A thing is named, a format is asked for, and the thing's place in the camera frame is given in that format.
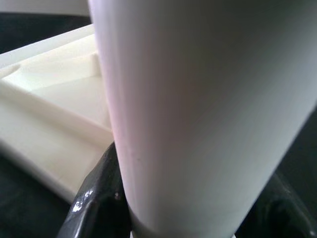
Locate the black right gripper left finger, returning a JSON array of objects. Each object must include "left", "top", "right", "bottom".
[{"left": 58, "top": 142, "right": 132, "bottom": 238}]

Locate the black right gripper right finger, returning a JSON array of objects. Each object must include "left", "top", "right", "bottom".
[{"left": 235, "top": 173, "right": 317, "bottom": 238}]

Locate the white plastic table top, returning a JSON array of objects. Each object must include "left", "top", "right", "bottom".
[{"left": 0, "top": 23, "right": 117, "bottom": 203}]

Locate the white plastic table leg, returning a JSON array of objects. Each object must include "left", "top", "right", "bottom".
[{"left": 88, "top": 0, "right": 317, "bottom": 238}]

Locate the black table cloth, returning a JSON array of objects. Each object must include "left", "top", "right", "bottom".
[{"left": 0, "top": 4, "right": 317, "bottom": 238}]

